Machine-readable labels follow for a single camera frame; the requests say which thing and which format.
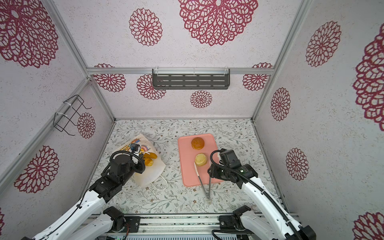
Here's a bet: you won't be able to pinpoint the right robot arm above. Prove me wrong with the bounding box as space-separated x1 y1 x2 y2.
208 149 317 240

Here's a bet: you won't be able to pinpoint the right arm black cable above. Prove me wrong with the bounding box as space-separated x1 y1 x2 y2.
209 149 304 240

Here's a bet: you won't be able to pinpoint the grey wall shelf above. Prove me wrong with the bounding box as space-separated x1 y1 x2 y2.
152 69 231 90

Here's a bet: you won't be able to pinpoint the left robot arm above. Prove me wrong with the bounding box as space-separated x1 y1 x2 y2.
33 151 146 240

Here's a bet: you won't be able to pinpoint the pink plastic tray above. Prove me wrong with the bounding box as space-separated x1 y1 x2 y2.
178 134 222 187

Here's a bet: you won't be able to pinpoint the yellow fake bread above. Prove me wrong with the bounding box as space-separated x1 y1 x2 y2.
195 153 208 167

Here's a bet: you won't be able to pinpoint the white paper bag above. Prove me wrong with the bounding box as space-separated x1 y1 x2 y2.
115 134 166 188

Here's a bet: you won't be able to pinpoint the orange fake bread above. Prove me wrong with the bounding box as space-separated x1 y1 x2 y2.
144 158 154 167

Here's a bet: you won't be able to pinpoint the black wire rack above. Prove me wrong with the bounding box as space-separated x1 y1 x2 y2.
52 94 92 137

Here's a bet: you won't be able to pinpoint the round brown bun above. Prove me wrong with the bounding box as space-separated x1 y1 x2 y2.
191 137 205 150

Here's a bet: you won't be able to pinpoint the metal tongs white tips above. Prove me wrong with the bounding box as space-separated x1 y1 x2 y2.
194 163 212 205

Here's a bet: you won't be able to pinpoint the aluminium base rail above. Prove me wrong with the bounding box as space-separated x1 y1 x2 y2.
125 213 232 236

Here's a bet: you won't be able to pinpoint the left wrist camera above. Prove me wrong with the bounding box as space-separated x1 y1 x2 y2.
129 143 141 154

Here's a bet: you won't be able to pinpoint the yellow croissant bread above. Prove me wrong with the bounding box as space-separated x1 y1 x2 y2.
143 152 158 159

